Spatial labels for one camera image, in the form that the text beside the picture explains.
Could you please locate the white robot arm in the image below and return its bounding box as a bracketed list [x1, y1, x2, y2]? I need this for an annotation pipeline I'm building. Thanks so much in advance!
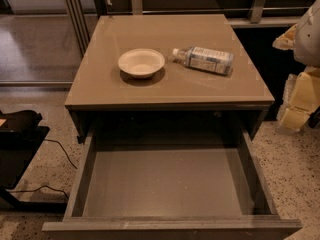
[273, 0, 320, 133]

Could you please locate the black cable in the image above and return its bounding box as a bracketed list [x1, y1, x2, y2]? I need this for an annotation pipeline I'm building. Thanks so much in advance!
[8, 137, 79, 200]

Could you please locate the metal shelf frame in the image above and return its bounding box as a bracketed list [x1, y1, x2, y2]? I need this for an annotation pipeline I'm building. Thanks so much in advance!
[94, 0, 315, 28]

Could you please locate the white paper bowl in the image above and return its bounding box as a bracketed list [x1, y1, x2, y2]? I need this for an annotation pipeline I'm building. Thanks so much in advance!
[118, 49, 165, 79]

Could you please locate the sliding glass door frame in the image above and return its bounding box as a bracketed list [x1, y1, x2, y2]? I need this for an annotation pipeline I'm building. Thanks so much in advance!
[0, 0, 90, 88]

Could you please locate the open grey top drawer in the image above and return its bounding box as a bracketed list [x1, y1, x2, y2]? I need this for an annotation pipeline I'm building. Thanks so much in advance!
[42, 115, 302, 240]

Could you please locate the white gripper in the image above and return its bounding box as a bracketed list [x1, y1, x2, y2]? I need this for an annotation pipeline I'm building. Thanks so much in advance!
[272, 25, 320, 131]

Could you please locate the black equipment stand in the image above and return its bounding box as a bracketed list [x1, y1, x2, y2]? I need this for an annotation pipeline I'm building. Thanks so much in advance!
[0, 110, 66, 213]

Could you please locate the grey drawer cabinet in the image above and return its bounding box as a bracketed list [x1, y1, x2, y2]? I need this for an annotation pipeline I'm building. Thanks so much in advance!
[65, 14, 274, 137]

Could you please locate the blue plastic water bottle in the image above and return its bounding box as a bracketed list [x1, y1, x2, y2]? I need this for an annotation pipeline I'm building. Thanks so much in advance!
[172, 47, 234, 76]

